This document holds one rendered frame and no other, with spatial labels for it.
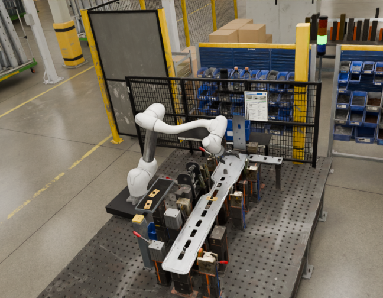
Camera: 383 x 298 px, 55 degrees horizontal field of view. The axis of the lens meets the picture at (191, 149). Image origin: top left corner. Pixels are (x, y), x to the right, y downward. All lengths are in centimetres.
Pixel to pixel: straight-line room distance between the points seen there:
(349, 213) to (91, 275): 269
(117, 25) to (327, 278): 375
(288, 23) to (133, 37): 499
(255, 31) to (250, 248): 492
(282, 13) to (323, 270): 662
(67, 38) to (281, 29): 520
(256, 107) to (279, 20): 590
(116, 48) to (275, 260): 350
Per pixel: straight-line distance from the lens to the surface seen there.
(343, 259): 383
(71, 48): 1016
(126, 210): 327
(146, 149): 325
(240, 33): 723
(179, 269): 238
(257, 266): 275
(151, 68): 497
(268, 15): 927
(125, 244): 306
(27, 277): 421
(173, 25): 700
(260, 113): 349
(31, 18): 915
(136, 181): 321
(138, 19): 485
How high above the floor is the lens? 278
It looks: 31 degrees down
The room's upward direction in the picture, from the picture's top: 8 degrees counter-clockwise
